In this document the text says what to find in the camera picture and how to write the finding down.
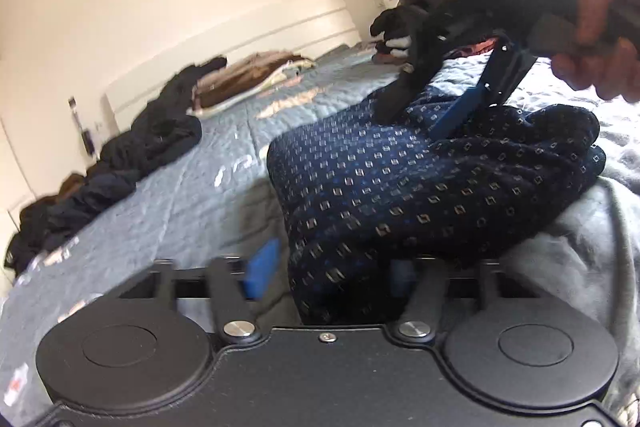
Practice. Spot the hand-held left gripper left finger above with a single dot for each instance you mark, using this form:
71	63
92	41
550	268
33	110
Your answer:
262	267

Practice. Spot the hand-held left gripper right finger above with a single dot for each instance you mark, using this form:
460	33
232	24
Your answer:
402	279

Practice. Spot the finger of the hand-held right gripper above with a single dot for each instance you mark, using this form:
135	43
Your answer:
462	112
415	67

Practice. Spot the navy patterned sweater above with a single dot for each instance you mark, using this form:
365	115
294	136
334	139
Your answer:
400	187

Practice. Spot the stack of folded dark clothes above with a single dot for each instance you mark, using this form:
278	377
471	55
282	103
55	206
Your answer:
395	19

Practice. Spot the pile of dark unfolded clothes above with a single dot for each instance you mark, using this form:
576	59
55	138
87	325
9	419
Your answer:
160	127

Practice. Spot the stack of folded brown clothes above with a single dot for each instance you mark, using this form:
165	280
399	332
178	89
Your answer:
240	79

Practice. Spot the person's right hand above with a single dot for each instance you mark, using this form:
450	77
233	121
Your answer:
600	72

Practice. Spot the grey printed bed quilt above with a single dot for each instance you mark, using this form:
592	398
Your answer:
200	187

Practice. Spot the white bed headboard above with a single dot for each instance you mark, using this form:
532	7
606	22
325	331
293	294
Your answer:
280	27

